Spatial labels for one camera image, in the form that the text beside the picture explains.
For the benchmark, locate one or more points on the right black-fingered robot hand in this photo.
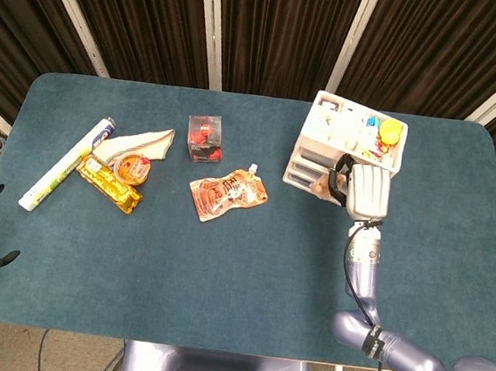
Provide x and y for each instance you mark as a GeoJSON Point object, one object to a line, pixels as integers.
{"type": "Point", "coordinates": [368, 192]}

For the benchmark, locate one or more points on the right purple robot arm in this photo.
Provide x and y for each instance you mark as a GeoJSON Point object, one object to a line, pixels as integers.
{"type": "Point", "coordinates": [412, 356]}

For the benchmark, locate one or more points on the white drawer organizer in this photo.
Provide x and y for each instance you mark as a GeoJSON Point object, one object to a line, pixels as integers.
{"type": "Point", "coordinates": [326, 131]}

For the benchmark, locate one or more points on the clear box red toy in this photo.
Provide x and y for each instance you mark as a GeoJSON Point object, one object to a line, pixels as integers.
{"type": "Point", "coordinates": [205, 138]}

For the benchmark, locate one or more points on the yellow round ball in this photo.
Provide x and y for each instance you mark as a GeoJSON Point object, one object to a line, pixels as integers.
{"type": "Point", "coordinates": [391, 131]}

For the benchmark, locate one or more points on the small blue item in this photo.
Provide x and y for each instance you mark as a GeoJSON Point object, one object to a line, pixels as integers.
{"type": "Point", "coordinates": [373, 120]}

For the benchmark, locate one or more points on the white green tube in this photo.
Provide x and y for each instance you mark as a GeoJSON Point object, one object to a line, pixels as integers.
{"type": "Point", "coordinates": [66, 165]}

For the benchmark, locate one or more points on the orange spout pouch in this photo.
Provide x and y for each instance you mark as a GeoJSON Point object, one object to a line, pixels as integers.
{"type": "Point", "coordinates": [226, 194]}

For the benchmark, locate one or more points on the gold snack package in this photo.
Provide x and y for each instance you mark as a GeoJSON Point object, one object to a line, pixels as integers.
{"type": "Point", "coordinates": [109, 185]}

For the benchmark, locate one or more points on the blue felt table mat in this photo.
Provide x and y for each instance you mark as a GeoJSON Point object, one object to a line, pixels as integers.
{"type": "Point", "coordinates": [218, 289]}

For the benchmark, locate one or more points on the round cup orange lid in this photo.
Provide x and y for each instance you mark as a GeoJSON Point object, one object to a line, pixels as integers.
{"type": "Point", "coordinates": [132, 168]}

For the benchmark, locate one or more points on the beige folded cloth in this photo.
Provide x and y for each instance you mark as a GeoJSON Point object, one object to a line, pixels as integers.
{"type": "Point", "coordinates": [145, 142]}

